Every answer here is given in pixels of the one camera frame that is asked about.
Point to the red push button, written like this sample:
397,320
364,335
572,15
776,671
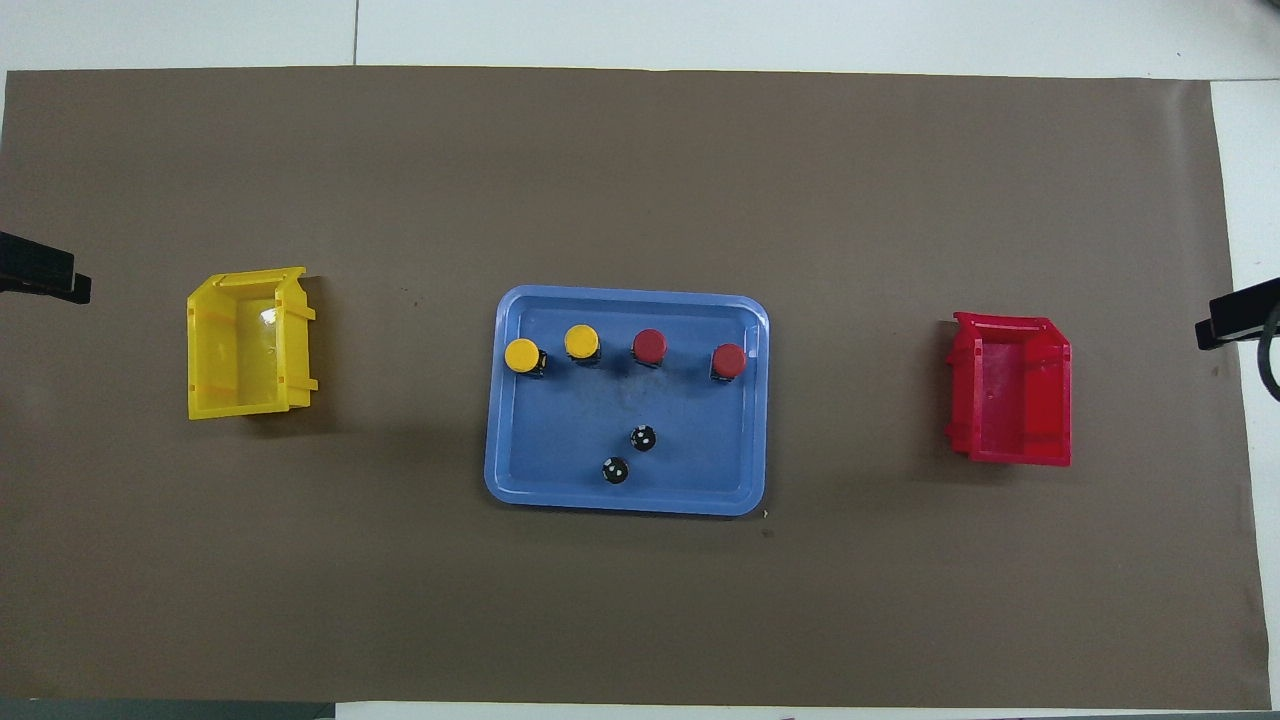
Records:
728,359
649,345

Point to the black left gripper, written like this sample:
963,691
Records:
35,262

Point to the yellow push button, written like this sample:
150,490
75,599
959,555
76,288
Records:
581,342
522,355

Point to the yellow plastic bin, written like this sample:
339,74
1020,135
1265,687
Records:
225,350

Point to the blue plastic tray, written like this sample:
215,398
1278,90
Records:
560,450

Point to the brown table mat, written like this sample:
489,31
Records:
640,150

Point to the red plastic bin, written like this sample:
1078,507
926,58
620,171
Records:
1010,400

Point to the small black cylinder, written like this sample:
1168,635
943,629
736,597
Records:
615,470
643,438

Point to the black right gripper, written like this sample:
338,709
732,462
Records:
1250,315

